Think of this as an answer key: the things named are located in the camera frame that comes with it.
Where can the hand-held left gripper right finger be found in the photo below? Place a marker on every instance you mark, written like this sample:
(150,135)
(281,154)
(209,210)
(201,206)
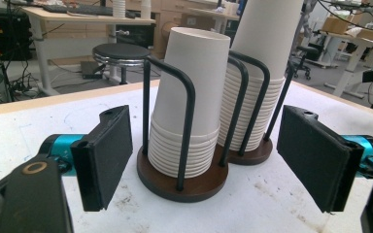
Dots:
(311,152)

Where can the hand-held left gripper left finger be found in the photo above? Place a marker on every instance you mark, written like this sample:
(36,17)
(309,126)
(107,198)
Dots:
(110,152)

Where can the short stack white paper cups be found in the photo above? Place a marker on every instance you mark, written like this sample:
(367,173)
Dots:
(191,81)

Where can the tall stack white paper cups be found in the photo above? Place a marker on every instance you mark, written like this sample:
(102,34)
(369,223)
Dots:
(265,32)

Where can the flat black box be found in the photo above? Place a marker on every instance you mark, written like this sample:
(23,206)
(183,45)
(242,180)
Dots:
(90,69)

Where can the round black stool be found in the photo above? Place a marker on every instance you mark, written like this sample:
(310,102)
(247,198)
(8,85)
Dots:
(121,53)

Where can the black office chair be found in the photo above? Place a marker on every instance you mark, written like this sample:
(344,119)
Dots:
(306,51)

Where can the cardboard box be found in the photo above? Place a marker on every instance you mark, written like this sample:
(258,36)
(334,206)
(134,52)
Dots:
(336,25)

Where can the white-legged wooden desk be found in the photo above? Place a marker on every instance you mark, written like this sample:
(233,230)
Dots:
(372,35)

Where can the light wooden desk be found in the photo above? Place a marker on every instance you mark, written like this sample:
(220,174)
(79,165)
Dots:
(77,21)

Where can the small stack of white cups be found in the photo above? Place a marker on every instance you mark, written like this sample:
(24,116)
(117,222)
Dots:
(119,8)

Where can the black keyboard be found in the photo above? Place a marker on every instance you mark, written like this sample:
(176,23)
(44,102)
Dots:
(84,9)

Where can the black equipment case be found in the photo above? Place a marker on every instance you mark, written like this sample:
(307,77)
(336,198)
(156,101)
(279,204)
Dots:
(3,32)

